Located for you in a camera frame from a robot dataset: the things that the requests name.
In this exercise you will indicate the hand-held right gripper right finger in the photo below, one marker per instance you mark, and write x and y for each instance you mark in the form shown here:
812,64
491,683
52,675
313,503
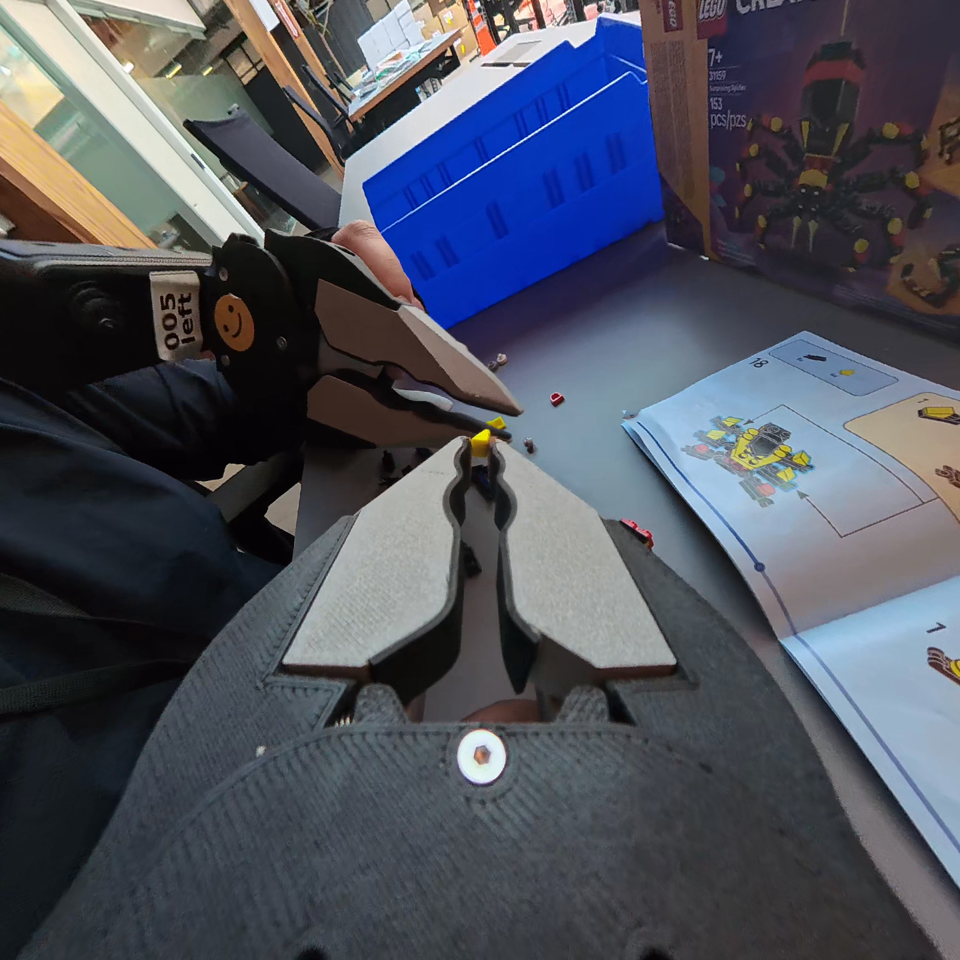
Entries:
577,592

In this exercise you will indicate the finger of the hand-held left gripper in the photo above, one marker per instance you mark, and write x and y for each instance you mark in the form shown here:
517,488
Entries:
420,349
360,412

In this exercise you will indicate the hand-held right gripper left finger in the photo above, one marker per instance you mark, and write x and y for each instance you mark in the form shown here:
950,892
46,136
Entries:
390,577

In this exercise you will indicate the yellow lego piece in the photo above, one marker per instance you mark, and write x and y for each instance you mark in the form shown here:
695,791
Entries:
480,442

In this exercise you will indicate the person's left forearm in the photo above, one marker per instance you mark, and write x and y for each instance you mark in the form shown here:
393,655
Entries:
187,420

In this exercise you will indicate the black lego piece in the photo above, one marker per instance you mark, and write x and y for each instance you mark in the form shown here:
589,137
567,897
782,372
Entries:
397,463

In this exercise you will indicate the lego instruction booklet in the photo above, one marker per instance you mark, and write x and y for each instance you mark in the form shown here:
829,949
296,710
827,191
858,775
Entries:
825,525

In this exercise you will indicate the lego set box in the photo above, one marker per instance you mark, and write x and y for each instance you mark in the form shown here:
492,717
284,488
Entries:
825,150

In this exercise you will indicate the person's left hand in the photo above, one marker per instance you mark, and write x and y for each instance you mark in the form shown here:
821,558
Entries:
375,251

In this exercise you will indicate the wooden desk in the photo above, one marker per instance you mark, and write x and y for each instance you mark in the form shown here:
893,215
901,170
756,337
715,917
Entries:
52,187

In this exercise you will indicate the blue plastic storage bin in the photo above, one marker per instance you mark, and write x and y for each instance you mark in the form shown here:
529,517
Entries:
525,225
540,82

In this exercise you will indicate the black office chair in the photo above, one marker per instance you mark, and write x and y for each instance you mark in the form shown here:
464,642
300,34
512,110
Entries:
319,112
270,172

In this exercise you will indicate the wooden background table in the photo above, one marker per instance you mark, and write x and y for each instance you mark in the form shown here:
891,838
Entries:
405,75

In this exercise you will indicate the stack of white boxes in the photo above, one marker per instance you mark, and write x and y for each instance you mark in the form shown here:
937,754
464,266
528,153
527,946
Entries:
390,34

